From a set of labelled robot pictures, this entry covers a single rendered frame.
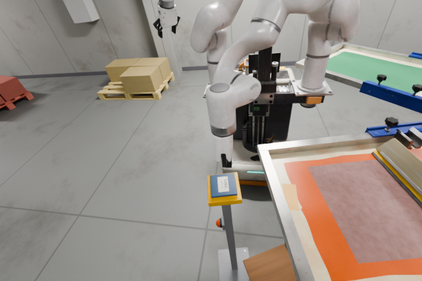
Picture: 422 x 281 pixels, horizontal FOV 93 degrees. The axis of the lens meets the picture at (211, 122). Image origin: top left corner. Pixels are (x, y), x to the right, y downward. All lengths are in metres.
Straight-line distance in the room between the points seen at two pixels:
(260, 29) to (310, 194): 0.59
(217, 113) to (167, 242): 1.47
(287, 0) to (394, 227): 0.73
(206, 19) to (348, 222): 0.83
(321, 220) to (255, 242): 1.01
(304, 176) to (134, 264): 1.42
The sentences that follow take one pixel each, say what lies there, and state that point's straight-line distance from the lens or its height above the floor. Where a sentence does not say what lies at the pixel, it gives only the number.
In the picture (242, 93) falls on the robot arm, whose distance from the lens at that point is 0.52.
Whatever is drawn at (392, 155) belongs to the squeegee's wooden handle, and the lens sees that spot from 1.03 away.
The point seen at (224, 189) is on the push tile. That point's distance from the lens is 0.81.
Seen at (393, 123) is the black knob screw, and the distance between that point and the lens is 1.10.
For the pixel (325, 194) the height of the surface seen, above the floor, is 0.96.
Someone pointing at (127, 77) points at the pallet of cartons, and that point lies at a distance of 3.49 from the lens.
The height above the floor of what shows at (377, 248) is 0.96.
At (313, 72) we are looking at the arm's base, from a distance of 1.00.
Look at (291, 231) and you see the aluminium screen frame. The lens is 0.73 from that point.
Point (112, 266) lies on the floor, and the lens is 1.96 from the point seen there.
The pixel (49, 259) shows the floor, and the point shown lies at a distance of 2.28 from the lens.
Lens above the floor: 1.65
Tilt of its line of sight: 38 degrees down
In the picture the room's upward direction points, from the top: 9 degrees counter-clockwise
